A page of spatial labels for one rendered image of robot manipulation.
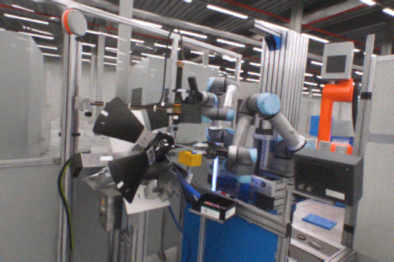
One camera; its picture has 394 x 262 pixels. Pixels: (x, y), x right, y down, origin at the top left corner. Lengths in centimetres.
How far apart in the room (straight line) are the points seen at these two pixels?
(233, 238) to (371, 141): 159
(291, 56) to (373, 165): 128
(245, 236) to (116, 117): 101
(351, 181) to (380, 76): 166
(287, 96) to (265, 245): 104
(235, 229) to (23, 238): 137
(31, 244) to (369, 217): 270
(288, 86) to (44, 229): 199
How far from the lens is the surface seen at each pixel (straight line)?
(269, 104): 136
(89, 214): 212
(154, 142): 131
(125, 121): 135
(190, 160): 182
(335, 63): 508
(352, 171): 117
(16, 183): 195
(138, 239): 161
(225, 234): 174
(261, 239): 155
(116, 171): 116
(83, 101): 169
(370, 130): 269
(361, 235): 287
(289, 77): 198
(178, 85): 141
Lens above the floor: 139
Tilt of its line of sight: 4 degrees down
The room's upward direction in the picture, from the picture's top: 4 degrees clockwise
